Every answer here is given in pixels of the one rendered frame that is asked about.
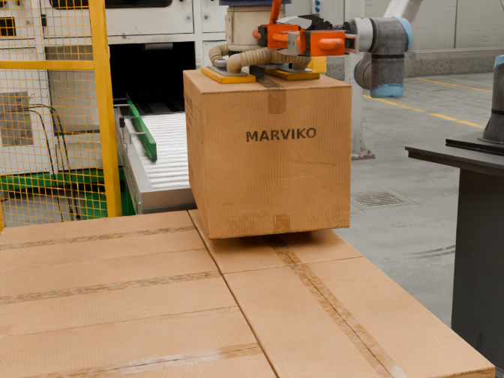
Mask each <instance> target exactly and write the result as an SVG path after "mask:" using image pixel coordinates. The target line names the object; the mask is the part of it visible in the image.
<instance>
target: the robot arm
mask: <svg viewBox="0 0 504 378"><path fill-rule="evenodd" d="M422 1H423V0H391V1H390V2H389V4H388V7H387V9H386V11H385V13H384V15H383V18H364V16H363V15H361V16H360V18H351V19H350V20H349V22H344V23H343V25H336V26H334V27H332V24H330V22H329V21H325V22H323V21H324V19H322V18H319V17H318V16H315V15H302V16H290V17H284V18H282V19H279V20H277V21H276V23H280V24H289V25H295V24H298V25H299V26H300V29H304V31H312V30H337V29H338V30H347V31H349V34H350V35H359V37H360V38H359V46H358V51H359V52H365V54H364V57H363V59H361V60H360V61H359V62H358V63H357V64H356V65H355V67H354V71H353V76H354V80H355V81H356V83H357V84H358V85H359V86H361V87H362V88H363V89H366V90H370V96H371V97H372V98H399V97H401V96H402V94H403V89H404V52H406V51H407V50H409V49H410V47H411V46H412V41H413V30H412V27H411V25H412V22H413V20H414V18H415V16H416V14H417V12H418V10H419V7H420V5H421V3H422ZM346 48H347V49H351V50H354V49H355V39H354V38H347V44H346ZM276 52H278V53H281V54H284V55H289V56H305V57H311V56H310V55H304V54H297V53H293V52H288V48H282V49H277V50H276ZM493 69H494V71H493V94H492V106H491V116H490V118H489V121H488V123H487V125H486V127H485V129H484V133H483V138H484V139H486V140H491V141H495V142H501V143H504V55H498V56H497V57H496V60H495V65H494V67H493Z"/></svg>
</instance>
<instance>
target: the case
mask: <svg viewBox="0 0 504 378"><path fill-rule="evenodd" d="M255 77H256V82H249V83H236V84H220V83H219V82H216V81H215V80H213V79H212V78H210V77H208V76H206V75H205V74H203V73H201V70H183V80H184V107H185V121H186V136H187V163H188V178H189V184H190V188H191V190H192V193H193V196H194V199H195V201H196V205H197V208H198V210H199V213H200V216H201V218H202V222H203V225H204V227H205V231H206V233H207V236H208V239H210V240H211V239H228V238H236V237H245V236H262V235H271V234H280V233H297V232H305V231H314V230H331V229H340V228H349V227H350V180H351V137H352V93H353V86H352V85H350V84H348V83H345V82H341V81H339V80H336V79H333V78H331V77H328V76H324V75H322V74H320V78H319V79H306V80H291V81H287V80H285V79H281V78H279V77H276V76H273V75H271V74H268V73H265V75H264V76H255Z"/></svg>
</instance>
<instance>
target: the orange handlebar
mask: <svg viewBox="0 0 504 378"><path fill-rule="evenodd" d="M289 32H299V31H291V30H288V31H277V33H274V34H273V35H272V39H273V41H277V44H280V45H288V33H289ZM252 35H253V36H254V37H255V38H260V33H258V30H254V31H253V33H252ZM343 46H344V41H343V40H342V39H340V38H333V39H322V40H320V41H319V43H318V47H319V48H320V49H322V50H336V49H340V48H342V47H343Z"/></svg>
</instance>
